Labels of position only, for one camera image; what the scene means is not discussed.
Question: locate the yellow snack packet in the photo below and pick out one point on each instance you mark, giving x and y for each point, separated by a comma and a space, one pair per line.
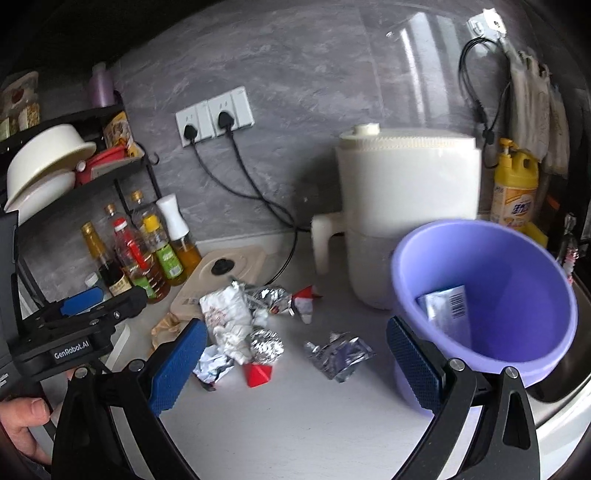
117, 131

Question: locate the yellow cap green label bottle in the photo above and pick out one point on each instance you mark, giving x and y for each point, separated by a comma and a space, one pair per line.
164, 256

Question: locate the white top oil sprayer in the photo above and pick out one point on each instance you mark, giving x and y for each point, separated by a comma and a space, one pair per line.
178, 226

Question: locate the silver foil ball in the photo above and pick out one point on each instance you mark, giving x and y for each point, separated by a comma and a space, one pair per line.
267, 346

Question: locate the brown crumpled paper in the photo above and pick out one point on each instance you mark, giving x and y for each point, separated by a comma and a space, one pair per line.
168, 330

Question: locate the dark sauce bottle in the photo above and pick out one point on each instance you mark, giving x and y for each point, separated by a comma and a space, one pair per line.
111, 272

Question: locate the red white wrapper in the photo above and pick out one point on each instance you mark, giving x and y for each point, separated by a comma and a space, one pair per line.
304, 304

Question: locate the silver barcode packet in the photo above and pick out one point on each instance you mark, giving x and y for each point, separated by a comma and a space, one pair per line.
445, 309

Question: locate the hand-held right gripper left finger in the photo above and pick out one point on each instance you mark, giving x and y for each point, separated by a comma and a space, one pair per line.
178, 364

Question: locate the red cap oil bottle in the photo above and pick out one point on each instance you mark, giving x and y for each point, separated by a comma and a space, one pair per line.
138, 263

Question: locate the purple bottle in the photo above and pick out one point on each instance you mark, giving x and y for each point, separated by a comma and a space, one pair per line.
101, 87

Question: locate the white electric kettle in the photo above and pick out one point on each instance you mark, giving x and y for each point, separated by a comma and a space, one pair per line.
406, 184

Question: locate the flat silver wrapper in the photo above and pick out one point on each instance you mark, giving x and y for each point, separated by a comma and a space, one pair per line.
339, 357

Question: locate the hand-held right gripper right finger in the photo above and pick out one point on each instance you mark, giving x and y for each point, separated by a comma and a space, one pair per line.
413, 367

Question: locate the white plastic bag red print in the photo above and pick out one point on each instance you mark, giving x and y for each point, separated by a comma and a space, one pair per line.
224, 309

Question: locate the pink white packet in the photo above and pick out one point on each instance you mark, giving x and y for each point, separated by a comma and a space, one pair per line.
569, 251

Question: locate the small clear white cap bottle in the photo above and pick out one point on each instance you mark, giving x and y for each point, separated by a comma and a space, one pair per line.
94, 281

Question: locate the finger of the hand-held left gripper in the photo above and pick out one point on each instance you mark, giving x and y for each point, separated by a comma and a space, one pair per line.
83, 300
117, 309

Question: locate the purple plastic bucket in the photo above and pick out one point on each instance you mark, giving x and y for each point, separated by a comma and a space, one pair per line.
508, 277

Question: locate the white wall socket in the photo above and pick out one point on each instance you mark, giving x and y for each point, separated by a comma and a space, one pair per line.
196, 121
238, 106

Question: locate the black metal rack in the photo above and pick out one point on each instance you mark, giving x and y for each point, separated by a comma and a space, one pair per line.
69, 117

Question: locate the white blue crumpled wrapper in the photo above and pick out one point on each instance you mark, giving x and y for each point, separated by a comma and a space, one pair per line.
212, 367

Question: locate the yellow sponge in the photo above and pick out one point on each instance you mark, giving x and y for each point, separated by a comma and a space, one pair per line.
538, 233

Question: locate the gold cap bottle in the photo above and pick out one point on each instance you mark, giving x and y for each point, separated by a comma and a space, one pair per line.
138, 203
111, 212

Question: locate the printed food box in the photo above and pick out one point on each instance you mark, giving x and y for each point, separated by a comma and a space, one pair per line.
18, 106

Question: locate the yellow dish soap bottle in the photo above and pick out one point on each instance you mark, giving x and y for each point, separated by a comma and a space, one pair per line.
515, 189

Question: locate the person's left hand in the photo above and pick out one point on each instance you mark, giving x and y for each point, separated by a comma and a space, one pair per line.
23, 424

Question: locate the white wall hook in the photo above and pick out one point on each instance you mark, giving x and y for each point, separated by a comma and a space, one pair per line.
487, 23

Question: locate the foil snack wrapper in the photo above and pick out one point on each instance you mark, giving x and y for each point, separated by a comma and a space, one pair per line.
270, 297

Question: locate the red paper piece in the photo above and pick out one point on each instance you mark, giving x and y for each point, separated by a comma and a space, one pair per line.
257, 374

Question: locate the beige hanging cloth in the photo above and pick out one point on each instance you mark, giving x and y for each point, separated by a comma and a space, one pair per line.
535, 106

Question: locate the beige induction cooker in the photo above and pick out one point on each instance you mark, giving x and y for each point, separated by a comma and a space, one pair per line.
240, 263

